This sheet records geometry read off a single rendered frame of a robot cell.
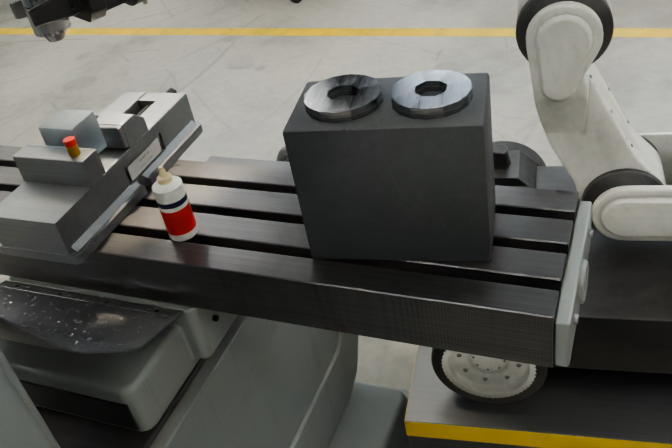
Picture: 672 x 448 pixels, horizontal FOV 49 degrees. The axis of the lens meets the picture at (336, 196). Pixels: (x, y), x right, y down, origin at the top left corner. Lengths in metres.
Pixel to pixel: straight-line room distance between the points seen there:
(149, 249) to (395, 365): 1.13
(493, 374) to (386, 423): 0.36
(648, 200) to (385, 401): 0.73
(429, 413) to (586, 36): 0.71
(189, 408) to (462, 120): 0.58
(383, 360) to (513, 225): 1.16
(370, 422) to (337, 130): 0.98
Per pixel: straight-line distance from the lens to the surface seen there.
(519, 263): 0.89
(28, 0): 1.01
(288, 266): 0.93
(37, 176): 1.13
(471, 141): 0.79
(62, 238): 1.05
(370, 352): 2.08
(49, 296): 1.15
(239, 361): 1.22
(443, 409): 1.42
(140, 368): 1.04
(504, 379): 1.40
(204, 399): 1.15
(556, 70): 1.20
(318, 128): 0.82
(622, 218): 1.36
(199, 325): 1.06
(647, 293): 1.39
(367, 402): 1.71
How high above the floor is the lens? 1.52
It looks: 35 degrees down
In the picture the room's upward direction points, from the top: 11 degrees counter-clockwise
